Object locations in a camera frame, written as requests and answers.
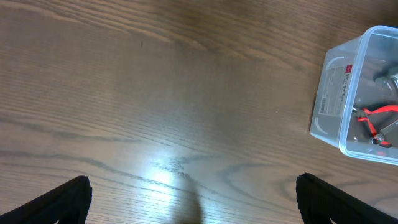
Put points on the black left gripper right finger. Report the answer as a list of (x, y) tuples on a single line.
[(321, 203)]

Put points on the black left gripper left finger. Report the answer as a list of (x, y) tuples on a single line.
[(68, 203)]

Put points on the silver wrench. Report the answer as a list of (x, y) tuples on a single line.
[(379, 138)]

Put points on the red handled pliers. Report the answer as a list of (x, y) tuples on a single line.
[(364, 113)]

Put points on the clear plastic storage container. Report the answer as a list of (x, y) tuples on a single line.
[(347, 81)]

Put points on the claw hammer orange black handle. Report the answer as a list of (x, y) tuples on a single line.
[(388, 78)]

